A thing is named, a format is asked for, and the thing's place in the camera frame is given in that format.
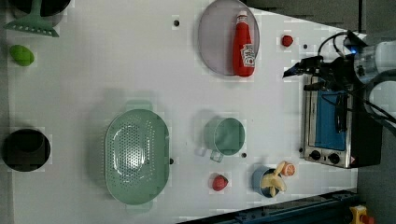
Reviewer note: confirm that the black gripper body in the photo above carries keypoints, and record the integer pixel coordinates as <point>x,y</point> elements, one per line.
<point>338,75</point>

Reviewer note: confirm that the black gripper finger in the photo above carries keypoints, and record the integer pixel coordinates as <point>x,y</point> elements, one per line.
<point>318,86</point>
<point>293,71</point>

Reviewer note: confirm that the red plush ketchup bottle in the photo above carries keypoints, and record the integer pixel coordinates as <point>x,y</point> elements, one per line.
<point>243,48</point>

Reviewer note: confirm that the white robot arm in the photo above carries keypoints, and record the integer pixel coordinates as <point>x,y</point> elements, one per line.
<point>357,70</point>

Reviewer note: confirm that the grey round plate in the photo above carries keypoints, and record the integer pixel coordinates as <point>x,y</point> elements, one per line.
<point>216,31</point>

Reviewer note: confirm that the red toy strawberry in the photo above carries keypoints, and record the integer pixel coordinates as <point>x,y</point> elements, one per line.
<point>219,183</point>
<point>286,41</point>

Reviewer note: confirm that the silver black toaster oven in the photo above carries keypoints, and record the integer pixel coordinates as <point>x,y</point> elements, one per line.
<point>338,131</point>

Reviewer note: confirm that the toy orange slice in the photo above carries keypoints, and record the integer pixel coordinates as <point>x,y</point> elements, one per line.
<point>288,169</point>

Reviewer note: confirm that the green mug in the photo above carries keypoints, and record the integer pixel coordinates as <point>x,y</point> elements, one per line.
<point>220,136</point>

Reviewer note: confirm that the peeled toy banana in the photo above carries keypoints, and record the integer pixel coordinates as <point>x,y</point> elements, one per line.
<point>273,181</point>

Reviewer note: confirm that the blue bowl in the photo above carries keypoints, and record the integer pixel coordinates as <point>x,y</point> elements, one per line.
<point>256,180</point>

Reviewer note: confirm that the yellow red emergency button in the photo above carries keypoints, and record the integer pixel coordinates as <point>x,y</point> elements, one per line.
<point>360,216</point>

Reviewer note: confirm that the green perforated colander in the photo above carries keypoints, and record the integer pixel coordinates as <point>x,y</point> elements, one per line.
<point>137,155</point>

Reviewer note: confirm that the green slotted spatula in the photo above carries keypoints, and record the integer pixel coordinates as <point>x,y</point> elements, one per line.
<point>33,23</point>

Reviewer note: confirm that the green toy lime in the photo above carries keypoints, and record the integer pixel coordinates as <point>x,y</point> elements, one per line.
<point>21,55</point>

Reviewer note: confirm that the black cup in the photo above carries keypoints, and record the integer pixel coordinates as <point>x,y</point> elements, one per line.
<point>26,150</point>

